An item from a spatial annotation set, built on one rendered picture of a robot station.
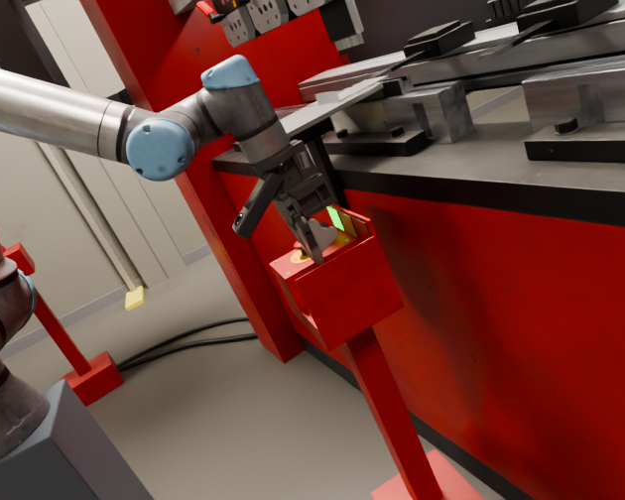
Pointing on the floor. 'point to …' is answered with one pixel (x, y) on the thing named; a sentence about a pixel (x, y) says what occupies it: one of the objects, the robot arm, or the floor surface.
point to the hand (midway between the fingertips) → (315, 261)
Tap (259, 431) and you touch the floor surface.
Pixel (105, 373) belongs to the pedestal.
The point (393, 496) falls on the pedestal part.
